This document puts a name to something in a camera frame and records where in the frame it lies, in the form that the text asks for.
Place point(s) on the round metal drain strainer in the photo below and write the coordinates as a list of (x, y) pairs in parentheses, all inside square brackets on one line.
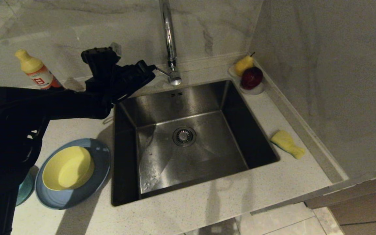
[(184, 136)]

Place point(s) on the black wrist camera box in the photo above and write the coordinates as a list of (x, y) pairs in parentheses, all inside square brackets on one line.
[(100, 55)]

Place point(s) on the orange label dish soap bottle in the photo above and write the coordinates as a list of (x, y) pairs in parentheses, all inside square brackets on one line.
[(38, 73)]

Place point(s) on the small white dish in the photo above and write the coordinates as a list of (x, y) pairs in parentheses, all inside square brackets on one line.
[(256, 91)]

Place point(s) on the yellow pear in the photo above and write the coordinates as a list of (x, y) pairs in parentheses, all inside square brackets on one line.
[(242, 65)]

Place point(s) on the yellow bowl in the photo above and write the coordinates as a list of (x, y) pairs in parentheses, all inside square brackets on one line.
[(65, 168)]

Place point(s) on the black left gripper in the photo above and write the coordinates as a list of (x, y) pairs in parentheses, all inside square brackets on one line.
[(106, 83)]

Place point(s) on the stainless steel sink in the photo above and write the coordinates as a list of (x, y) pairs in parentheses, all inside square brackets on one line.
[(191, 163)]

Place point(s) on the teal bowl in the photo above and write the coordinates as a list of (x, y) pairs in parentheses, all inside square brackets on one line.
[(26, 187)]

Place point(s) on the grey blue plate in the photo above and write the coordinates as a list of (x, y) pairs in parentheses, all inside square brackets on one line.
[(77, 195)]

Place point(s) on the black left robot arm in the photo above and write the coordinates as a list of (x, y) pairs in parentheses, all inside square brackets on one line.
[(11, 130)]

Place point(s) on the dark red apple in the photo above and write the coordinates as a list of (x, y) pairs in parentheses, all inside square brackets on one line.
[(251, 78)]

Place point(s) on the chrome faucet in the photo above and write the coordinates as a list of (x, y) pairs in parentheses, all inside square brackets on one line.
[(171, 42)]

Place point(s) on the yellow green sponge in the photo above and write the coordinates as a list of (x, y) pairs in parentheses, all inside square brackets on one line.
[(284, 142)]

